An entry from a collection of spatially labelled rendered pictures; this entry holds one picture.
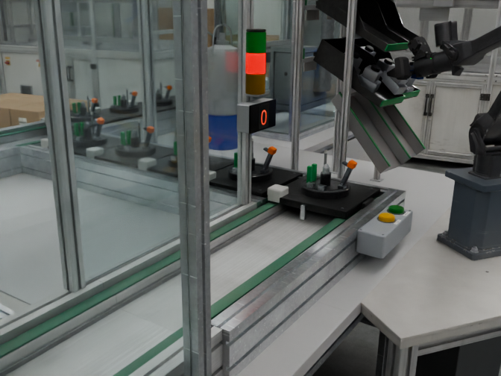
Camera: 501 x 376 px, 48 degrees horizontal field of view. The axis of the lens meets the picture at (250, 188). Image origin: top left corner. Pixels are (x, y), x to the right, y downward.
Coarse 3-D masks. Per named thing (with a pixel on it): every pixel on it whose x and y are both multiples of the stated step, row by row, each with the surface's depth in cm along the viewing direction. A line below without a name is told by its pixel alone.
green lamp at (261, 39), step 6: (246, 36) 135; (252, 36) 134; (258, 36) 134; (264, 36) 134; (246, 42) 136; (252, 42) 134; (258, 42) 134; (264, 42) 135; (246, 48) 136; (252, 48) 135; (258, 48) 135; (264, 48) 135
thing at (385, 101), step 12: (324, 48) 173; (336, 48) 170; (360, 48) 178; (324, 60) 174; (336, 60) 171; (372, 60) 177; (336, 72) 172; (360, 72) 180; (360, 84) 167; (384, 84) 176; (372, 96) 165; (384, 96) 172; (396, 96) 174
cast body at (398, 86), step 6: (384, 72) 170; (384, 78) 168; (390, 78) 167; (396, 78) 165; (408, 78) 166; (390, 84) 167; (396, 84) 165; (402, 84) 167; (396, 90) 166; (402, 90) 167
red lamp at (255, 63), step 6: (246, 54) 136; (252, 54) 135; (258, 54) 135; (264, 54) 136; (246, 60) 137; (252, 60) 136; (258, 60) 135; (264, 60) 136; (246, 66) 137; (252, 66) 136; (258, 66) 136; (264, 66) 137; (246, 72) 138; (252, 72) 136; (258, 72) 136; (264, 72) 137
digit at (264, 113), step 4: (264, 104) 140; (268, 104) 142; (260, 108) 139; (264, 108) 140; (268, 108) 142; (260, 112) 139; (264, 112) 141; (268, 112) 142; (260, 116) 140; (264, 116) 141; (260, 120) 140; (264, 120) 141; (260, 124) 140; (264, 124) 142; (260, 128) 141
